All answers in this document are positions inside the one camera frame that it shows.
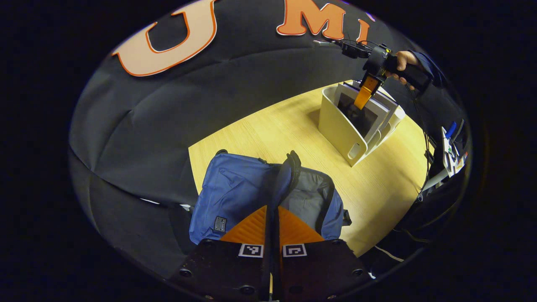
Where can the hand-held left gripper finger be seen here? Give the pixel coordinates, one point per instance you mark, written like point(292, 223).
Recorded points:
point(276, 235)
point(269, 235)

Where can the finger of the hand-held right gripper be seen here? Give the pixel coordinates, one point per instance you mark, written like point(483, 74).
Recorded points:
point(366, 92)

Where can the grey portrait cover book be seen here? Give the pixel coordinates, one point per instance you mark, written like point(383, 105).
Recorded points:
point(361, 121)

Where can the white bookshelf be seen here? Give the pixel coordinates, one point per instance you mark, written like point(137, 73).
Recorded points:
point(335, 126)

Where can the blue schoolbag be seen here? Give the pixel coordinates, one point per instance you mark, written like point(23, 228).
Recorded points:
point(235, 188)

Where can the black backdrop cloth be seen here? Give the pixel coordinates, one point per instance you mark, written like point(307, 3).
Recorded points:
point(168, 126)

